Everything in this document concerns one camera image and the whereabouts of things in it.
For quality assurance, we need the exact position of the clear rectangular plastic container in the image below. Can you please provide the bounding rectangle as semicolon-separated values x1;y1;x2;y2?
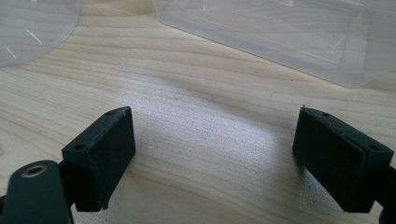
152;0;396;89

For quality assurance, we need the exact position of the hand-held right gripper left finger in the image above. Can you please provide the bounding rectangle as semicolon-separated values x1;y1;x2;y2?
59;105;136;213

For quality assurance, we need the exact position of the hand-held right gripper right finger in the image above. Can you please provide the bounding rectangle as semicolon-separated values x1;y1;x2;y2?
291;105;395;215

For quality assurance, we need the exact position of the clear round plastic container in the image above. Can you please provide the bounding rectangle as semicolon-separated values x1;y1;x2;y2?
0;0;81;69

